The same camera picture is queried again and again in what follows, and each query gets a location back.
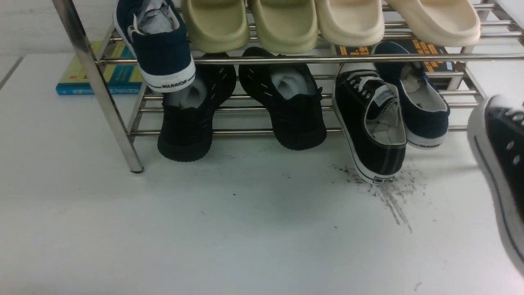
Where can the black canvas sneaker white sole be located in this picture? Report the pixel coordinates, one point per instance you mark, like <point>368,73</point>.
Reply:
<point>369,111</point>

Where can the black canvas sneaker white laces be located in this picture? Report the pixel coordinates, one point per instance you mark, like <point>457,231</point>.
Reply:
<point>496,137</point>

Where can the stainless steel shoe rack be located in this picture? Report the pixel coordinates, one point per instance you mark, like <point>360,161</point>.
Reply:
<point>463,83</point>

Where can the black knit sneaker right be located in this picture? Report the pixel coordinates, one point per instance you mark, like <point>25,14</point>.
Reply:
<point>292,98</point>

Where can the black knit sneaker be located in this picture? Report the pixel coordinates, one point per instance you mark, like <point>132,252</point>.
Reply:
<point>292,98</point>
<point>187,129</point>

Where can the black knit sneaker left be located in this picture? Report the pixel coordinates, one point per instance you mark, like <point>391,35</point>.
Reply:
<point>187,129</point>

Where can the olive green slipper right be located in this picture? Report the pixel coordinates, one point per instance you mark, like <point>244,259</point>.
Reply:
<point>285,26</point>

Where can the olive green slipper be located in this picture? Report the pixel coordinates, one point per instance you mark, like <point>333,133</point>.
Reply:
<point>216,26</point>
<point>285,26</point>

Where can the olive green slipper left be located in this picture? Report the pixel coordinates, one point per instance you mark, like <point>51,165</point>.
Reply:
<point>216,26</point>

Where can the cream slipper left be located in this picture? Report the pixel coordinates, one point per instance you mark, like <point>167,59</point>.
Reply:
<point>352,23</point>

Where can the cream slipper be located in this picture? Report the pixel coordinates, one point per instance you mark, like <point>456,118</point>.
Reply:
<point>450,23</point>
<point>352,23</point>

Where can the navy Warrior sneaker upper shelf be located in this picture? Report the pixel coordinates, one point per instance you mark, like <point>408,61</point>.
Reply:
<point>156,35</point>

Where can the navy warrior sneaker shelf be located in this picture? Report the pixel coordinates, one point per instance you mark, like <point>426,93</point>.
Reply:
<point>156,35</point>
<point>424,110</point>

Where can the navy Warrior sneaker lower shelf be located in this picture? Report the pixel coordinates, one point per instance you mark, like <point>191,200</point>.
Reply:
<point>424,110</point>

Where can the teal yellow book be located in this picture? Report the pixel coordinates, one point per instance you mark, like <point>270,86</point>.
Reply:
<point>120,79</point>

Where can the black orange book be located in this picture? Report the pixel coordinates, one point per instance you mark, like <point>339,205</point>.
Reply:
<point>412,46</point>

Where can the cream slipper right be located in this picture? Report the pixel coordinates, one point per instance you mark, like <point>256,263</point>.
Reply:
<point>450,23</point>

